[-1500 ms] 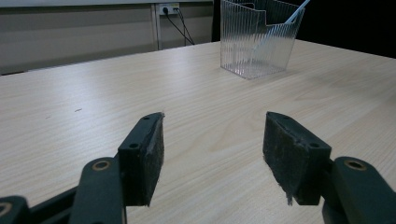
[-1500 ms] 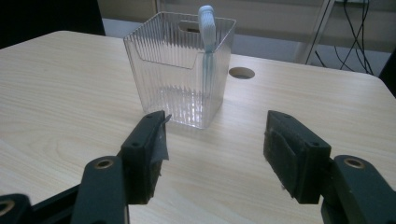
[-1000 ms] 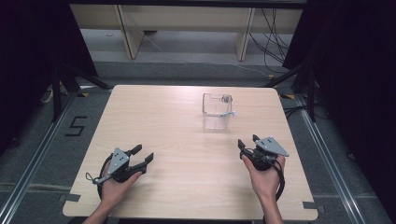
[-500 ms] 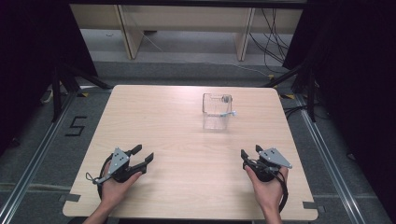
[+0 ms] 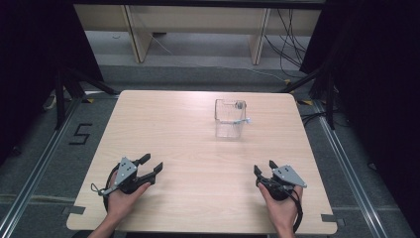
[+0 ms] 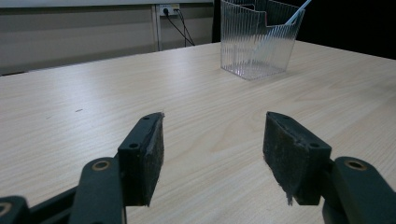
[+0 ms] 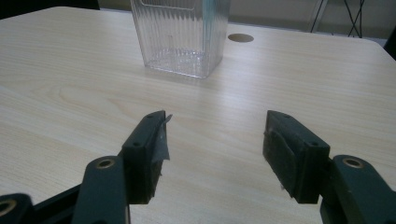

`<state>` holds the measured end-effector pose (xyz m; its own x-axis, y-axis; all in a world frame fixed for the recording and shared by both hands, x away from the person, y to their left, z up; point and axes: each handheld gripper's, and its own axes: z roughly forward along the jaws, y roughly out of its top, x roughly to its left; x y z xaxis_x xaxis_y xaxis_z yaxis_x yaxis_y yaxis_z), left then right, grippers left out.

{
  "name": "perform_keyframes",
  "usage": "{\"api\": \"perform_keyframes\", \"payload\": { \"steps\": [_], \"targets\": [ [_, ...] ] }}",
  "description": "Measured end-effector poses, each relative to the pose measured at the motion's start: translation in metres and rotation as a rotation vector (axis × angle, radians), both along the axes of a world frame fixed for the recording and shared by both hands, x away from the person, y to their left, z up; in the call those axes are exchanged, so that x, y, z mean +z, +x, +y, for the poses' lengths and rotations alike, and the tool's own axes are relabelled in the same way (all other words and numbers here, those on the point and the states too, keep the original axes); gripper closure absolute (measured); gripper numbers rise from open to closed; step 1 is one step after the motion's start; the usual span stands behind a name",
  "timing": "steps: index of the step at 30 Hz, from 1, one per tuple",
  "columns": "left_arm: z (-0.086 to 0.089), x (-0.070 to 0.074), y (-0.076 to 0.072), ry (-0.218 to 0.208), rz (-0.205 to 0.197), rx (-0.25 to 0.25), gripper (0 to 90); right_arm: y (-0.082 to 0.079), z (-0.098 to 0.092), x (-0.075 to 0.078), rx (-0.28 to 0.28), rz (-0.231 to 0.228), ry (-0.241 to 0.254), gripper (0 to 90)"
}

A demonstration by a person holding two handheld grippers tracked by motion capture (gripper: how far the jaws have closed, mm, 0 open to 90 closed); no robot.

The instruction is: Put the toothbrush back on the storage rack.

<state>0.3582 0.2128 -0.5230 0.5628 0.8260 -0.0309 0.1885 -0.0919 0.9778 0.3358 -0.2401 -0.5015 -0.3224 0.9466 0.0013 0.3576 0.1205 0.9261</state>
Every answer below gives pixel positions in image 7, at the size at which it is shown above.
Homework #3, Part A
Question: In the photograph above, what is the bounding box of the white metal stand leg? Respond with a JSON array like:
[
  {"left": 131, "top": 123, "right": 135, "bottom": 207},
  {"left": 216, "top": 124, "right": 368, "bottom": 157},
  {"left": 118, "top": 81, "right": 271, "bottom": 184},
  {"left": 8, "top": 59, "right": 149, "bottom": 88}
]
[{"left": 309, "top": 0, "right": 330, "bottom": 34}]

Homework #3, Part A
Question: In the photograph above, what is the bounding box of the round table cable hole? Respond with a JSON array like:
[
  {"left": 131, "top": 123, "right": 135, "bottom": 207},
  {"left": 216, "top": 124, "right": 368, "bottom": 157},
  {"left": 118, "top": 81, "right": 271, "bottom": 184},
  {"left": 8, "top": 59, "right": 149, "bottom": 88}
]
[{"left": 227, "top": 33, "right": 255, "bottom": 44}]

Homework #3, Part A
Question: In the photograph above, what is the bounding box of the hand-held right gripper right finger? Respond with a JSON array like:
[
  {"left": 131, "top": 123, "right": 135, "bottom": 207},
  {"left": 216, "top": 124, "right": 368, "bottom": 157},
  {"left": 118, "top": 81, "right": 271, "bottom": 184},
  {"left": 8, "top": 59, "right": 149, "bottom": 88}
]
[{"left": 262, "top": 109, "right": 332, "bottom": 204}]

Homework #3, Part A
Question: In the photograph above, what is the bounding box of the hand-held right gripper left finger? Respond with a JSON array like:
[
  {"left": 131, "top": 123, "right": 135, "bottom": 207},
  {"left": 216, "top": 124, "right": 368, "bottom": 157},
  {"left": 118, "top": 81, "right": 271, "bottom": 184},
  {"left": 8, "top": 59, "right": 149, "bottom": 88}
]
[{"left": 120, "top": 109, "right": 173, "bottom": 205}]

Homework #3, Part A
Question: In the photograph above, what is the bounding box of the black tripod stand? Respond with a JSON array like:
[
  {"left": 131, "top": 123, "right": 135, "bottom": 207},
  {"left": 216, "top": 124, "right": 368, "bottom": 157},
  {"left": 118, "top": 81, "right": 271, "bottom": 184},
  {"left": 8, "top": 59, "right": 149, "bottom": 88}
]
[{"left": 343, "top": 0, "right": 366, "bottom": 39}]

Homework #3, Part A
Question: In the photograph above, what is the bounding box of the clear ribbed plastic container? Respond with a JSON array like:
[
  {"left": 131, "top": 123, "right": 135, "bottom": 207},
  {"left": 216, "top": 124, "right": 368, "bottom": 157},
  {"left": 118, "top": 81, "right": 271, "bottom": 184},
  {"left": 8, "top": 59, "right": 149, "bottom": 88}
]
[{"left": 130, "top": 0, "right": 232, "bottom": 79}]

